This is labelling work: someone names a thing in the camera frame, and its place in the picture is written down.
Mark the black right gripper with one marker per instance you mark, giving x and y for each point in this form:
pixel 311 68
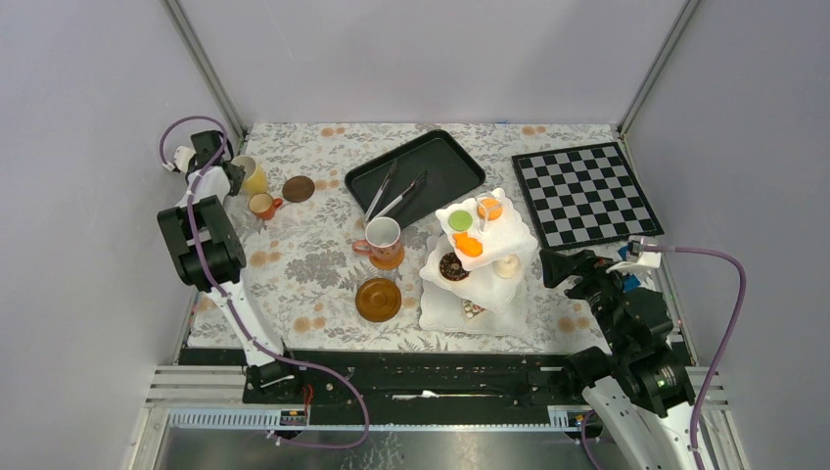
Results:
pixel 556 266

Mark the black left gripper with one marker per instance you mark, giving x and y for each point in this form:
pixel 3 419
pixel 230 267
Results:
pixel 238 180

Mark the yellow cup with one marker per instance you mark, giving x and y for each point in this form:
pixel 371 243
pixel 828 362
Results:
pixel 254 181

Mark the cream round mousse cake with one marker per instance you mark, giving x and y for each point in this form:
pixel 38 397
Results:
pixel 508 267

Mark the white cup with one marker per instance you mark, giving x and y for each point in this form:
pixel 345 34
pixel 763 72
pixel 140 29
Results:
pixel 264 206

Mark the orange macaron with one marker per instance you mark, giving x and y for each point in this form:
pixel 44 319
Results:
pixel 489 208

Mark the white three-tier dessert stand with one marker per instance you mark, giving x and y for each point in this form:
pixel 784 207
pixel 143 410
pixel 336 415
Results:
pixel 505 300

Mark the orange fish pastry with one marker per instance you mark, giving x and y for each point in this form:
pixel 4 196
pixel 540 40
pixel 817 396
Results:
pixel 467 245

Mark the dark brown saucer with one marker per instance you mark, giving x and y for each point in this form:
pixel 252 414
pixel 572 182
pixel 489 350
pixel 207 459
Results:
pixel 298 189

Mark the pink strawberry cake slice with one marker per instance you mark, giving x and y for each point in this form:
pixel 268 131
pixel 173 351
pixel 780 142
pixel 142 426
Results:
pixel 471 310

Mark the green macaron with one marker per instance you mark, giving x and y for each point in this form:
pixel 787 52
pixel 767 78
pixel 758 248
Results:
pixel 460 221

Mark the chocolate sprinkle donut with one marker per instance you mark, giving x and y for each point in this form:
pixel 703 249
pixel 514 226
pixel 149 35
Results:
pixel 450 268

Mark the small tan saucer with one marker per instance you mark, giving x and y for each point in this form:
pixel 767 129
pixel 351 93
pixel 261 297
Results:
pixel 389 263

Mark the large brown saucer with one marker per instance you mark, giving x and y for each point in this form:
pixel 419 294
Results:
pixel 378 300

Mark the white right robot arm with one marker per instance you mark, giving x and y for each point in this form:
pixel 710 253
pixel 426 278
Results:
pixel 639 389

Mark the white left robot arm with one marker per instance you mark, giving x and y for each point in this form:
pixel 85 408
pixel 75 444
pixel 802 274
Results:
pixel 206 251

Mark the black and grey chessboard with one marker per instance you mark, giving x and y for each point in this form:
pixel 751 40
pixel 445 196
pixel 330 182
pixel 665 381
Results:
pixel 584 196

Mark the black serving tray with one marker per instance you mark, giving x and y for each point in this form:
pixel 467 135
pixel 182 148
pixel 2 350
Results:
pixel 432 171

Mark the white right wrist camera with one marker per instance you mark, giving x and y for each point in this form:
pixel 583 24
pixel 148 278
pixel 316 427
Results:
pixel 639 256

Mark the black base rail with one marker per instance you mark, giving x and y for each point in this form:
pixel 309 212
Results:
pixel 407 388

